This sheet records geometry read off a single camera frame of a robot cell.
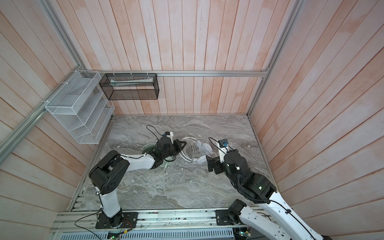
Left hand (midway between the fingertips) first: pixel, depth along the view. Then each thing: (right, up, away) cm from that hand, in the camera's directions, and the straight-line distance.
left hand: (189, 145), depth 89 cm
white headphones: (+4, -5, +9) cm, 11 cm away
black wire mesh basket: (-43, +41, +17) cm, 61 cm away
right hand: (+13, -2, -21) cm, 25 cm away
